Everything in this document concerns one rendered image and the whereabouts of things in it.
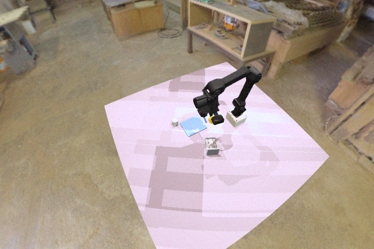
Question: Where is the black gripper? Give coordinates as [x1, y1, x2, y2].
[208, 103, 224, 125]

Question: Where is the white dish rack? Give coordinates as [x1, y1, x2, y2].
[205, 137, 220, 156]

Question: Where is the light blue flat mat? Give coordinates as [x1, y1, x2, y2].
[180, 115, 207, 137]

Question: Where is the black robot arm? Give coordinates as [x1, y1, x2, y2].
[193, 65, 262, 118]

